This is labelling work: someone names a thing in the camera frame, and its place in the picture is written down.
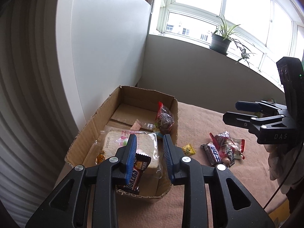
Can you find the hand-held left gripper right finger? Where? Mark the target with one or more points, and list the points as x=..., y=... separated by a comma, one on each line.
x=169, y=156

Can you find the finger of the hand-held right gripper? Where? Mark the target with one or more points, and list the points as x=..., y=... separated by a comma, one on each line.
x=247, y=105
x=237, y=120

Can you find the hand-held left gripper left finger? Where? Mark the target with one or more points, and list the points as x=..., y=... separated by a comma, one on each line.
x=131, y=156

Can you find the brown chocolate bar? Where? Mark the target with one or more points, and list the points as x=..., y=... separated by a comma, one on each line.
x=141, y=163

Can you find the sandwich bread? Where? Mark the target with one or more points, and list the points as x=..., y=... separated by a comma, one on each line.
x=149, y=144

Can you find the pink candy packet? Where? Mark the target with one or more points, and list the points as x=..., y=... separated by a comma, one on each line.
x=137, y=125

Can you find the cardboard box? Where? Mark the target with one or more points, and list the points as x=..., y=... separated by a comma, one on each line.
x=142, y=97

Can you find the small yellow candy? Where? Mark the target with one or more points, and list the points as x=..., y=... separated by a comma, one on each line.
x=188, y=149

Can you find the green patterned bag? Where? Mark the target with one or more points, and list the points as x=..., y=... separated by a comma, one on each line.
x=270, y=101

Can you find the clear red-ended snack packet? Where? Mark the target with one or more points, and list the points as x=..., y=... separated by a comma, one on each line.
x=237, y=144

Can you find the small black candy packet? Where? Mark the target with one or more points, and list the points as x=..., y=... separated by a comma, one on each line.
x=230, y=155

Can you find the blue label chocolate bar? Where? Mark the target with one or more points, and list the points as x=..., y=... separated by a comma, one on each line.
x=213, y=154

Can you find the round brown candy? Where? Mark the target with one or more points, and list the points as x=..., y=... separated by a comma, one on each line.
x=226, y=161

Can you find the pink tablecloth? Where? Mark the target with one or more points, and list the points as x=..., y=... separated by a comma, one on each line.
x=251, y=171

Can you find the potted spider plant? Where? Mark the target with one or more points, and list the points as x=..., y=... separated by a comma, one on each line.
x=219, y=43

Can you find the yellow cloth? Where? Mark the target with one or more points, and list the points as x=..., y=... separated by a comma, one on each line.
x=275, y=219

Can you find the white cabinet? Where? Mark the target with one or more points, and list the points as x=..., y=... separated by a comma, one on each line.
x=106, y=40

